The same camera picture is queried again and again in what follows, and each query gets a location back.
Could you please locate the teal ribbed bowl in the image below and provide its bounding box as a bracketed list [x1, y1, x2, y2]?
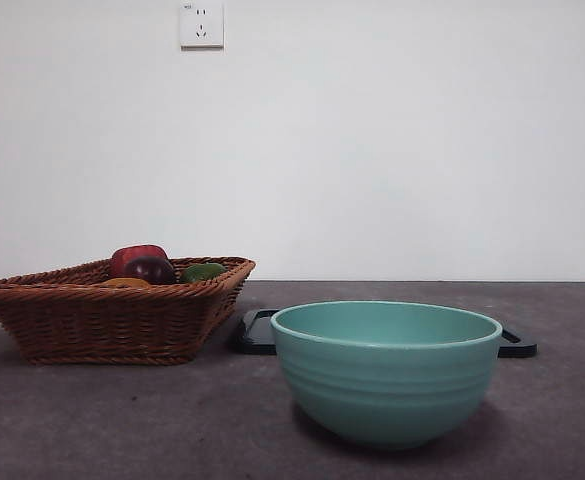
[270, 300, 503, 449]

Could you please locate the green fruit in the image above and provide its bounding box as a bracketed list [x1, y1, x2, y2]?
[179, 262, 227, 284]

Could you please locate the dark blue rectangular tray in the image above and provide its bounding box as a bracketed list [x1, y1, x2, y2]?
[228, 308, 538, 359]

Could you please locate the dark purple round fruit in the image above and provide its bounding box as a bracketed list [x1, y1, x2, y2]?
[121, 256, 176, 286]

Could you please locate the red apple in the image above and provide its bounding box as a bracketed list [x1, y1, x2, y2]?
[109, 244, 169, 279]

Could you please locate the brown wicker basket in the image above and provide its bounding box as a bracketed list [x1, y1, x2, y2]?
[0, 256, 256, 366]

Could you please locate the white wall power socket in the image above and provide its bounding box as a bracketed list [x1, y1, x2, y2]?
[179, 0, 225, 50]

